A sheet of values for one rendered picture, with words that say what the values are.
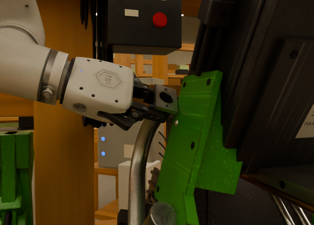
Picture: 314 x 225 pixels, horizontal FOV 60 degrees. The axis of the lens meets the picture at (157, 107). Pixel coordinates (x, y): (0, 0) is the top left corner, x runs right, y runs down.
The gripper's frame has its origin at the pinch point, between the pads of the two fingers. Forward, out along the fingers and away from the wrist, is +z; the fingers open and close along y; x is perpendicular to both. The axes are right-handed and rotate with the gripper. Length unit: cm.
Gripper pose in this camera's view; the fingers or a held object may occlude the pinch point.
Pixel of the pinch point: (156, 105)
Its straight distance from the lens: 47.3
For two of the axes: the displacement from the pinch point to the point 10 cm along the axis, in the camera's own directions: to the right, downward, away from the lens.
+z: 9.3, 2.5, 2.8
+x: -3.8, 6.4, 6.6
